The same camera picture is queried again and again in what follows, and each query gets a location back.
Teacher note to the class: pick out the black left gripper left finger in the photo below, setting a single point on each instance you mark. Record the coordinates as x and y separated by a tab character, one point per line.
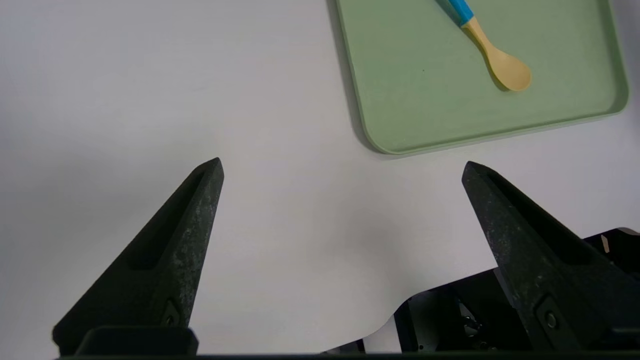
165	260

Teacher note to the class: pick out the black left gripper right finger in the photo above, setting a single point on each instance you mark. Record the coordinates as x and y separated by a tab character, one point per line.
540	260

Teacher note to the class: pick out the light green plastic tray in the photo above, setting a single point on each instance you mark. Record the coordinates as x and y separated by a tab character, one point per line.
450	100

